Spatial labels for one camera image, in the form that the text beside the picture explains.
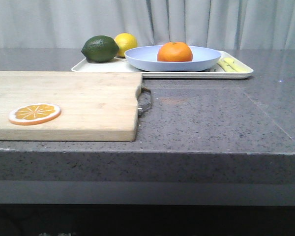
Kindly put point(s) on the light blue plate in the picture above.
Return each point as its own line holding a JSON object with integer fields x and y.
{"x": 145, "y": 58}

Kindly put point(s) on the orange fruit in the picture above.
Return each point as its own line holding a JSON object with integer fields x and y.
{"x": 175, "y": 52}

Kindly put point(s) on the yellow print on tray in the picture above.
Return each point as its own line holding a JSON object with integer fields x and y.
{"x": 228, "y": 65}

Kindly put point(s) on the white rectangular tray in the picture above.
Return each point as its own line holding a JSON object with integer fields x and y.
{"x": 121, "y": 65}

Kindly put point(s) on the wooden cutting board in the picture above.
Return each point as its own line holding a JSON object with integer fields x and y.
{"x": 94, "y": 106}

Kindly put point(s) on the yellow lemon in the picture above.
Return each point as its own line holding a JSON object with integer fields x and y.
{"x": 125, "y": 41}

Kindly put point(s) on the green lime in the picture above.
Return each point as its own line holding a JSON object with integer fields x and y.
{"x": 100, "y": 48}

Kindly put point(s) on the orange slice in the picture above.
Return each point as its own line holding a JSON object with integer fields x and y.
{"x": 33, "y": 114}

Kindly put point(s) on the grey curtain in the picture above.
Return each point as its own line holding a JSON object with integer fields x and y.
{"x": 219, "y": 24}

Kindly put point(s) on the metal cutting board handle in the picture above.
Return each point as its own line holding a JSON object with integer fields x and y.
{"x": 144, "y": 100}

